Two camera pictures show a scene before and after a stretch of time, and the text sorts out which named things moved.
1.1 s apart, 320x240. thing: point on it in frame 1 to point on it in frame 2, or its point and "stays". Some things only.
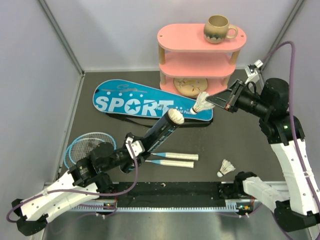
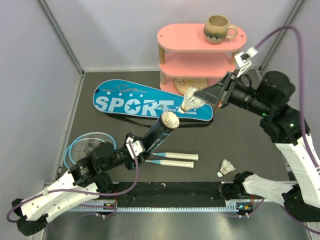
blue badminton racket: (79, 149) stays
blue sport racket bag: (142, 99) stays
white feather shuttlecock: (226, 167) stays
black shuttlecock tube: (155, 136) stays
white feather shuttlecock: (176, 116) to (170, 120)
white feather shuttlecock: (201, 104) to (190, 101)
